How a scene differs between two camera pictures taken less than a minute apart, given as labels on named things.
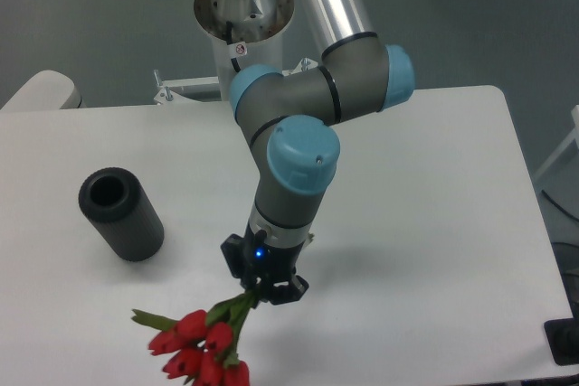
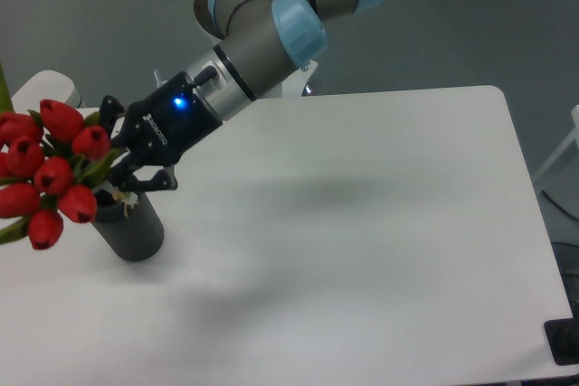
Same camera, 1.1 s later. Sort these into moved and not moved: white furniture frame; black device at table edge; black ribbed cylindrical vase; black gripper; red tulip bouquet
Moved: red tulip bouquet; black gripper
Not moved: black ribbed cylindrical vase; white furniture frame; black device at table edge
